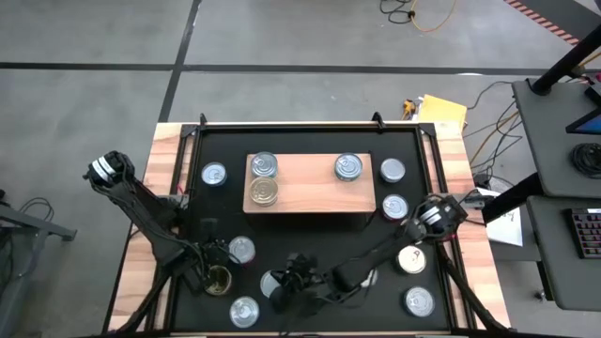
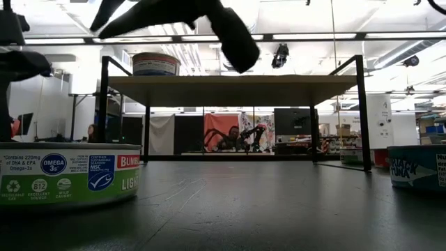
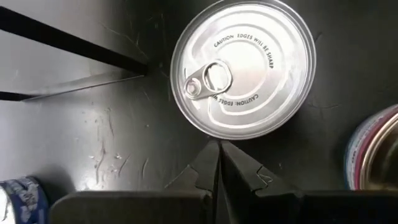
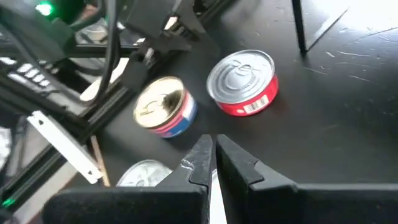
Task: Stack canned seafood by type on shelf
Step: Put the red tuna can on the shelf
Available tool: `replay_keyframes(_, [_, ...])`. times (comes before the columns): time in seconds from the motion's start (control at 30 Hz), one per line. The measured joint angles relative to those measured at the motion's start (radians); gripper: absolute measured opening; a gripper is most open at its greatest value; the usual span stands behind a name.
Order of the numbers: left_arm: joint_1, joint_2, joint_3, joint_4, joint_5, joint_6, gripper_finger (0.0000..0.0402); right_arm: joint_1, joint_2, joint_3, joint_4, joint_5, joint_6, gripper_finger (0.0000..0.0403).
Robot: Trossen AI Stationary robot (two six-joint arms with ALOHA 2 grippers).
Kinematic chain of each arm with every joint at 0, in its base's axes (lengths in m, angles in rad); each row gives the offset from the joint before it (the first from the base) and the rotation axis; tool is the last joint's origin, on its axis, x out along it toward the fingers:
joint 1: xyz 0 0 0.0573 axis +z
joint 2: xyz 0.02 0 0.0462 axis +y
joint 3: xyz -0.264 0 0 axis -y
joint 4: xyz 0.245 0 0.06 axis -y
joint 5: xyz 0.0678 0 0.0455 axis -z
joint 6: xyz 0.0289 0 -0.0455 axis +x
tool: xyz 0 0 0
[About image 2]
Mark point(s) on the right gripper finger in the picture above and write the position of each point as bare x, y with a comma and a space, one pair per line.
139, 24
104, 15

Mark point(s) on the gold-lid can red blue label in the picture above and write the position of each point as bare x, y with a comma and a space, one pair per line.
157, 66

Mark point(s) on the green white label tuna can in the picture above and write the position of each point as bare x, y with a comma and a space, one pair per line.
350, 157
69, 181

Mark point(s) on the teal snack tuna can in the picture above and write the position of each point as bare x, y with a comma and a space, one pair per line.
418, 171

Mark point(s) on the background black robot arm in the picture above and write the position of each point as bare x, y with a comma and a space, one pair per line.
254, 134
212, 139

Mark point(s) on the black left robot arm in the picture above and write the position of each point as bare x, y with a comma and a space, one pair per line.
21, 64

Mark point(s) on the wooden shelf black metal legs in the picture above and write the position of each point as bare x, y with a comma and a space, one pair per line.
230, 90

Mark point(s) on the black T-shaped stand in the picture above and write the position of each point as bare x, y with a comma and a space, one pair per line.
74, 115

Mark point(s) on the dark equipment cabinet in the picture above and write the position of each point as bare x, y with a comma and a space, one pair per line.
130, 130

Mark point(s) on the white hanging cloth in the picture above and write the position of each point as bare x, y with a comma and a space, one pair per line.
162, 134

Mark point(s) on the orange hanging cloth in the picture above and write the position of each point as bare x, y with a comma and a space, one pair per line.
217, 122

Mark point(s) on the person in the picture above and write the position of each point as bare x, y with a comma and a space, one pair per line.
92, 134
232, 134

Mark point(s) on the black partition panel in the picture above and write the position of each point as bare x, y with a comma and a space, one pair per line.
188, 134

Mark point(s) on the black desk monitor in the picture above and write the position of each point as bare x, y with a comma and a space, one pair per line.
27, 122

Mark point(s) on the patterned hanging cloth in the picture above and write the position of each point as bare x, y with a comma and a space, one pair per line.
268, 122

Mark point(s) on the black display screen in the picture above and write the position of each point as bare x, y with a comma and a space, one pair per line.
289, 122

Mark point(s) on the cluttered background table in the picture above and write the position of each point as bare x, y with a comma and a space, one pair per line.
296, 144

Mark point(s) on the brown cardboard box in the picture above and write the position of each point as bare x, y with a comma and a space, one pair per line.
343, 129

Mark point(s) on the black table mat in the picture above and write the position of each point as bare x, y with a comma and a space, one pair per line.
244, 209

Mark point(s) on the white square pillar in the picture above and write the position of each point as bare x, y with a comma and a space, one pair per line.
380, 118

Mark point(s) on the black ceiling dome device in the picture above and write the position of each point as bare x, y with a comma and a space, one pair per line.
411, 61

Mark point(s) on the storage rack blue bins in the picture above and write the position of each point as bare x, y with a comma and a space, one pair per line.
435, 129

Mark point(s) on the black hanging overhead camera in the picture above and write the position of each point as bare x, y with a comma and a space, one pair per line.
280, 55

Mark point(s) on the black metal rig frame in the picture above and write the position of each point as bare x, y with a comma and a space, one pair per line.
226, 157

